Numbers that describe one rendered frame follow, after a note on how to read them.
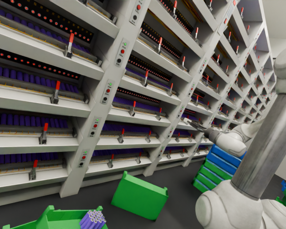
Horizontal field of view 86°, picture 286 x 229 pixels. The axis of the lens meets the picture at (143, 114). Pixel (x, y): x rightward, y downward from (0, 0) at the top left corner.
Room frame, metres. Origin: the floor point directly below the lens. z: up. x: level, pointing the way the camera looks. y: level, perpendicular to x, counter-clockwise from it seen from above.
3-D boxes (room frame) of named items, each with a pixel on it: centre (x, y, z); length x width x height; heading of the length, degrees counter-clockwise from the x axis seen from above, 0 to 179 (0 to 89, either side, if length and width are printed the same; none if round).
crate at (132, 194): (0.84, -0.19, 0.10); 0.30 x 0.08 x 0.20; 92
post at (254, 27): (1.83, -0.67, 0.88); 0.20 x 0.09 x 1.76; 47
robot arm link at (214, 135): (1.02, -0.51, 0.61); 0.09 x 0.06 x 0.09; 137
